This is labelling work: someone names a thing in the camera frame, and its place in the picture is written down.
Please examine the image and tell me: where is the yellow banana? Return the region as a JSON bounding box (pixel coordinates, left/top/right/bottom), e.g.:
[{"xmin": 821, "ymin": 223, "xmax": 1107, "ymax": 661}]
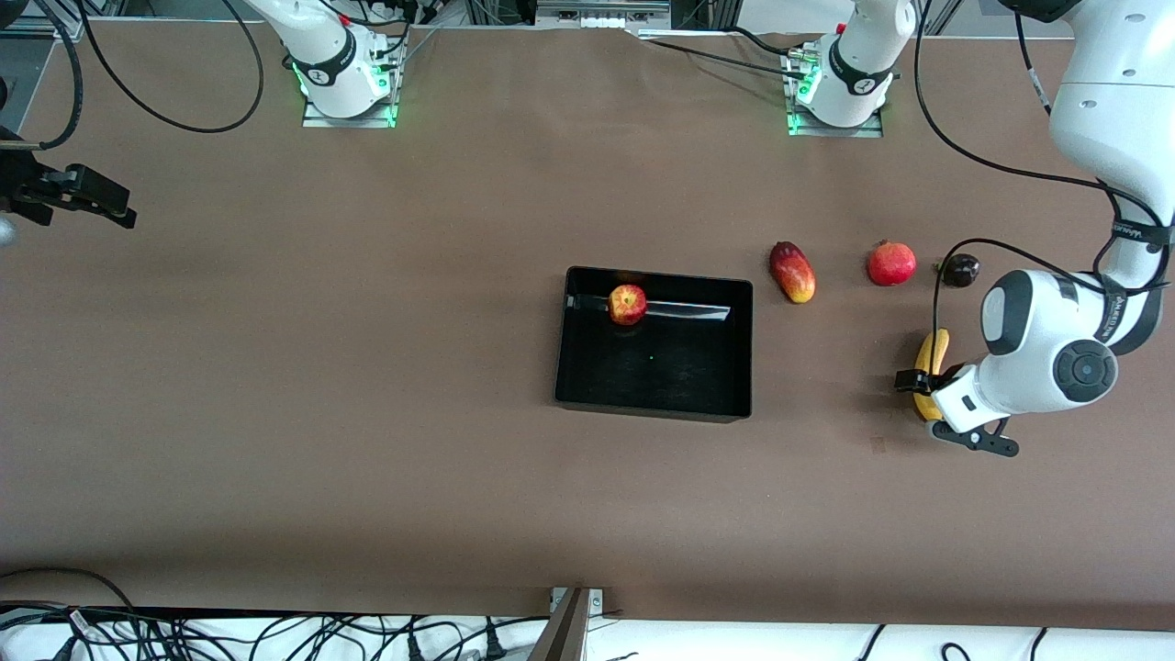
[{"xmin": 912, "ymin": 328, "xmax": 952, "ymax": 422}]

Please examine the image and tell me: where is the black plastic box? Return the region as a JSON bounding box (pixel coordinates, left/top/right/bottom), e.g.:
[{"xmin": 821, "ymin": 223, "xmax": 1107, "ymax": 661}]
[{"xmin": 554, "ymin": 265, "xmax": 755, "ymax": 424}]

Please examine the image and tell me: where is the red yellow apple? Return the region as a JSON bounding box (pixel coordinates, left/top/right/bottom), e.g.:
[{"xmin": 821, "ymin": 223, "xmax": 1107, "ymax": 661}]
[{"xmin": 608, "ymin": 284, "xmax": 649, "ymax": 327}]

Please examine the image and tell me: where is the dark purple mangosteen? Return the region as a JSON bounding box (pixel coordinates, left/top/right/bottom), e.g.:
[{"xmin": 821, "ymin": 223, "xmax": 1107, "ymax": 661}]
[{"xmin": 934, "ymin": 253, "xmax": 981, "ymax": 289}]

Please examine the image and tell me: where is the red pomegranate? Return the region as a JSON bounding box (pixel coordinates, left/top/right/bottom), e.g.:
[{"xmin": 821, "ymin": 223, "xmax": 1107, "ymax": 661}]
[{"xmin": 867, "ymin": 240, "xmax": 918, "ymax": 287}]

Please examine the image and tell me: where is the red yellow mango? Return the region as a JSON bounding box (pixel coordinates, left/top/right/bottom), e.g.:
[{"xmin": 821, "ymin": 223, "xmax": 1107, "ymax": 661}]
[{"xmin": 769, "ymin": 241, "xmax": 817, "ymax": 305}]

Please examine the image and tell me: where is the white power strip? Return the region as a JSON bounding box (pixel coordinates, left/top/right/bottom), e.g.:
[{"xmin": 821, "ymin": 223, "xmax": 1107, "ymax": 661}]
[{"xmin": 536, "ymin": 0, "xmax": 673, "ymax": 29}]

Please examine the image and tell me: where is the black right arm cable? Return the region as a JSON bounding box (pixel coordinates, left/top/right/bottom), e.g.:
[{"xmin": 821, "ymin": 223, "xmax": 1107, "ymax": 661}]
[{"xmin": 77, "ymin": 0, "xmax": 265, "ymax": 135}]

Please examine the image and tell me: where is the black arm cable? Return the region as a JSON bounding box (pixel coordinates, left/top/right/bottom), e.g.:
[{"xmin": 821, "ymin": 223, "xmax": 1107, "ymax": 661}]
[
  {"xmin": 914, "ymin": 0, "xmax": 1175, "ymax": 370},
  {"xmin": 77, "ymin": 0, "xmax": 265, "ymax": 135}
]

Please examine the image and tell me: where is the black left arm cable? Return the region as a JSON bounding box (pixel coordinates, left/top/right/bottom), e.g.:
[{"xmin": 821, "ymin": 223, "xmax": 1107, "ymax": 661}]
[{"xmin": 914, "ymin": 0, "xmax": 1175, "ymax": 370}]

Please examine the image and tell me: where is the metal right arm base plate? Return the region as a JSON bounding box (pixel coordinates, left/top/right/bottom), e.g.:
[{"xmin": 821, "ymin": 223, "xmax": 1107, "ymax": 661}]
[{"xmin": 302, "ymin": 90, "xmax": 398, "ymax": 129}]

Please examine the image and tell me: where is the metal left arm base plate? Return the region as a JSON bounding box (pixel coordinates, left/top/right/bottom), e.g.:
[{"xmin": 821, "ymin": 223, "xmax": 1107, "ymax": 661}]
[{"xmin": 787, "ymin": 106, "xmax": 885, "ymax": 139}]

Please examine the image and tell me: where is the black cable on table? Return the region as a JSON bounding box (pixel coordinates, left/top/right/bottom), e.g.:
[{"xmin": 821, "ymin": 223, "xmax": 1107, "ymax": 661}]
[{"xmin": 643, "ymin": 26, "xmax": 811, "ymax": 82}]

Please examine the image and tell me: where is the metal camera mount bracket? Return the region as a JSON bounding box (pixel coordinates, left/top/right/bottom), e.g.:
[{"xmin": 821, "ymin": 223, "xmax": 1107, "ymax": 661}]
[{"xmin": 528, "ymin": 587, "xmax": 605, "ymax": 661}]

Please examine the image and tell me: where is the black cable bundle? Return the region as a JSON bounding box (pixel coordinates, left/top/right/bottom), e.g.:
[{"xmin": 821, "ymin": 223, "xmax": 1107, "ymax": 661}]
[{"xmin": 0, "ymin": 567, "xmax": 552, "ymax": 661}]

